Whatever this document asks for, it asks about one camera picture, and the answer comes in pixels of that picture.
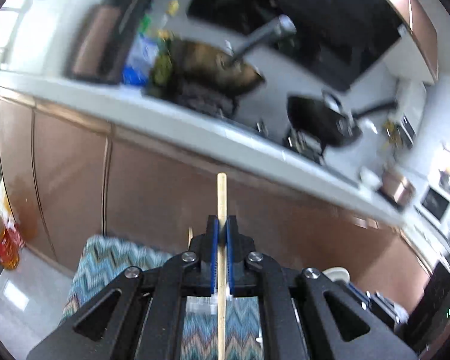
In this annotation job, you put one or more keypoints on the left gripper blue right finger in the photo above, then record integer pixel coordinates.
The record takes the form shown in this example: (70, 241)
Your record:
(238, 246)

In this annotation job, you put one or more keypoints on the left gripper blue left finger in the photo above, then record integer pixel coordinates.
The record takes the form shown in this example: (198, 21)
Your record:
(209, 256)

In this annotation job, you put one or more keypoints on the wooden chopstick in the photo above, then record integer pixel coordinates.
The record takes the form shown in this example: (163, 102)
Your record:
(222, 263)
(189, 236)

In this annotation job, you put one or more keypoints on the white microwave oven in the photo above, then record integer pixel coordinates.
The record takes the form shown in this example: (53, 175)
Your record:
(434, 205)

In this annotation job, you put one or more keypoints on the copper rice cooker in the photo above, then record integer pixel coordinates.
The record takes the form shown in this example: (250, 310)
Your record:
(396, 189)

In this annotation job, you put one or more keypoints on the black gas stove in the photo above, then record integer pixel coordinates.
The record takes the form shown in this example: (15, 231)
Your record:
(209, 102)

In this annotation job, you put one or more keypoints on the black wok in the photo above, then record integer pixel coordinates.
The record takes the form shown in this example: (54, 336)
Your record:
(325, 119)

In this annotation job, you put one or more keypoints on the copper lower cabinets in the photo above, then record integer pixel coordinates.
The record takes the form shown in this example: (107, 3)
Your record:
(69, 176)

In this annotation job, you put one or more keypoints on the brass coloured wok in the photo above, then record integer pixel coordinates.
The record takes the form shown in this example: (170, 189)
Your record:
(226, 71)

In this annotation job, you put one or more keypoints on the yellow cap oil bottle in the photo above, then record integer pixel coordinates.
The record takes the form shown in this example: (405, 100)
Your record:
(162, 66)

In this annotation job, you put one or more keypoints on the blue white salt bag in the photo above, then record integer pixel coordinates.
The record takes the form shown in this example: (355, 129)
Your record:
(140, 61)

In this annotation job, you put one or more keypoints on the red bottle on floor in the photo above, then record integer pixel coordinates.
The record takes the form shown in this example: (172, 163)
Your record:
(13, 229)

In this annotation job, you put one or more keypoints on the white water heater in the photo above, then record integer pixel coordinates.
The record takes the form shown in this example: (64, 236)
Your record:
(411, 98)

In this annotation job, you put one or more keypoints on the green cap bottle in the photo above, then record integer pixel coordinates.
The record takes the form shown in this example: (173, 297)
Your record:
(144, 25)

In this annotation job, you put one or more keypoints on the copper black electric kettle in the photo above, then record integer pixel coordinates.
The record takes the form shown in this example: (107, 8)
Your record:
(104, 41)

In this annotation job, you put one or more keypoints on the black range hood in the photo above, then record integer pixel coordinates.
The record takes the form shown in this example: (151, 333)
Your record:
(336, 40)

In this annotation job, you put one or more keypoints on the upper wall cabinet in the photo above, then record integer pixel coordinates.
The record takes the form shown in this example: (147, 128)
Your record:
(415, 55)

